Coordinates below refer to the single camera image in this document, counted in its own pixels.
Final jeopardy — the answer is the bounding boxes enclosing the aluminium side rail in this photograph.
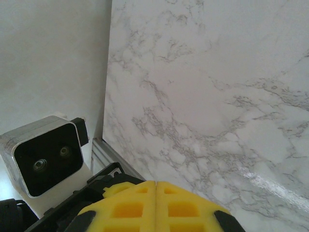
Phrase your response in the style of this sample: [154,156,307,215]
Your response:
[91,137,147,181]

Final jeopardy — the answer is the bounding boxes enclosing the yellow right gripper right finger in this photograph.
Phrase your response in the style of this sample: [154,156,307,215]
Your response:
[156,181,245,232]

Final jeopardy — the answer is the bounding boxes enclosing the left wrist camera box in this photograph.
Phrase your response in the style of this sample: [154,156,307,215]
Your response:
[0,115,85,199]

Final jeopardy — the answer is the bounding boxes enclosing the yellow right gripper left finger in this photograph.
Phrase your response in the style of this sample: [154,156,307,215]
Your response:
[72,180,157,232]

